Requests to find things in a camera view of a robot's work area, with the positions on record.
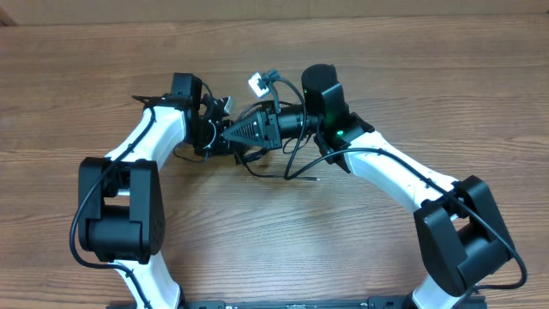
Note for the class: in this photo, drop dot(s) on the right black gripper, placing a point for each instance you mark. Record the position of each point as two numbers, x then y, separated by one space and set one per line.
262 133

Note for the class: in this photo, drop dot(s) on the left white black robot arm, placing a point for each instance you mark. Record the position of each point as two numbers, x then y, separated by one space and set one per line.
120 222

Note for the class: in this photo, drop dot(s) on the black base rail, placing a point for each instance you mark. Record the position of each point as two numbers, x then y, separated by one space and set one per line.
296 304

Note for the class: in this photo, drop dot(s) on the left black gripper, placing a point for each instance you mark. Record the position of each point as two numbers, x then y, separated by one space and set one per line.
223 146

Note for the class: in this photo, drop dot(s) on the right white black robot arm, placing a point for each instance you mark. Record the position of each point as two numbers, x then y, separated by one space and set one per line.
462 236

